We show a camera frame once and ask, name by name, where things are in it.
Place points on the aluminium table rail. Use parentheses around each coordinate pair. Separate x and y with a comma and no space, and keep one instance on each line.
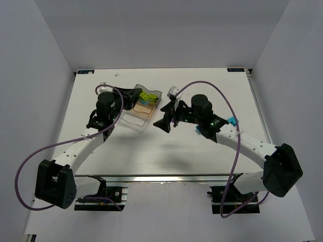
(195,178)

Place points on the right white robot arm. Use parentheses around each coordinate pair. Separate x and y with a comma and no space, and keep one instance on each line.
(280,166)

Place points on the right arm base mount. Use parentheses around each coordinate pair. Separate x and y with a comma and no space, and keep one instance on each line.
(233,200)

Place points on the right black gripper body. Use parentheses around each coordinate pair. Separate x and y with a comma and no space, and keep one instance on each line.
(172,114)

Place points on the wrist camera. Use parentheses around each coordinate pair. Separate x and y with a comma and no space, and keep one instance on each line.
(103,87)
(174,94)

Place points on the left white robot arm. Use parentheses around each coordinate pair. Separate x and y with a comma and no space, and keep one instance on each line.
(56,182)

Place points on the clear translucent container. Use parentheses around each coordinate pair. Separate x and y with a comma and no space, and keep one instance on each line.
(133,121)

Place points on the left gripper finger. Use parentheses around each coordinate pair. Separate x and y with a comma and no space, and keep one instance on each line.
(127,93)
(129,102)

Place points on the corner label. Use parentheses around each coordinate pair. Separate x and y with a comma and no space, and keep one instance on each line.
(85,72)
(235,70)

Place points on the left corner label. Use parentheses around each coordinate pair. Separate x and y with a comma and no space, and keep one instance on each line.
(85,72)

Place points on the grey translucent container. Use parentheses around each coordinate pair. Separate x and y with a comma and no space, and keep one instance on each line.
(155,92)

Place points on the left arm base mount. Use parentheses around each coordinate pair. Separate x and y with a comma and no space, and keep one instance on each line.
(106,196)

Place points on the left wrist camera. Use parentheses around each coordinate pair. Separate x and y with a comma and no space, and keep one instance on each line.
(103,87)

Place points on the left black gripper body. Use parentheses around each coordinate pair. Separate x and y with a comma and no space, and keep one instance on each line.
(124,98)

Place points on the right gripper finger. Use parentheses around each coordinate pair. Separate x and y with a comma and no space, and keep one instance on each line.
(163,124)
(169,108)

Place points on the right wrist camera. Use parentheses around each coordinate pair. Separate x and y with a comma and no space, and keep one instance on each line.
(174,94)

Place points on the right corner label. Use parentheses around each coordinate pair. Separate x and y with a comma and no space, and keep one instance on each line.
(235,70)

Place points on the green printed lego brick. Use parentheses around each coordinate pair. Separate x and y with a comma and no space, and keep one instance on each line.
(153,98)

